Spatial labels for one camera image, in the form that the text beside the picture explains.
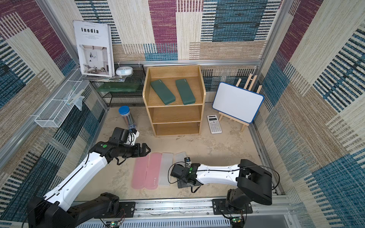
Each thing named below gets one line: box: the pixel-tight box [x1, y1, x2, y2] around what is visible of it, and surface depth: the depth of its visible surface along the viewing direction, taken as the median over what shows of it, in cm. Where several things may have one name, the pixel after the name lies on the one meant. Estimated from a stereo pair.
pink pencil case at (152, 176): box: [144, 152, 163, 190], surface depth 86 cm
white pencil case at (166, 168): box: [158, 152, 174, 186], surface depth 91 cm
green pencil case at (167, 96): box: [150, 79, 176, 105], surface depth 86 cm
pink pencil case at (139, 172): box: [131, 154, 149, 190], surface depth 87 cm
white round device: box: [115, 66, 134, 76], surface depth 89 cm
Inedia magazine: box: [73, 19, 115, 78], surface depth 79 cm
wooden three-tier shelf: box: [142, 65, 207, 137], surface depth 89 cm
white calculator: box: [206, 114, 222, 135], surface depth 108 cm
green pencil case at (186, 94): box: [175, 78, 196, 105], surface depth 83 cm
